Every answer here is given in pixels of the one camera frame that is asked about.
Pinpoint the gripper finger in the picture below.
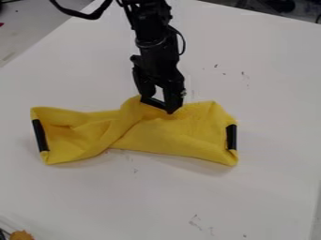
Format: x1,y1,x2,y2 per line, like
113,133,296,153
135,80,166,109
160,82,189,115

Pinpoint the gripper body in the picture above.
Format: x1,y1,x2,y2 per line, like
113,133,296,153
129,46,188,94

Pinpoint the yellow cloth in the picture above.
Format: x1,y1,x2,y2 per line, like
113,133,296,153
28,95,240,167

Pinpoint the yellow toy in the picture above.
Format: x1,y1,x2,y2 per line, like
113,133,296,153
8,230,37,240

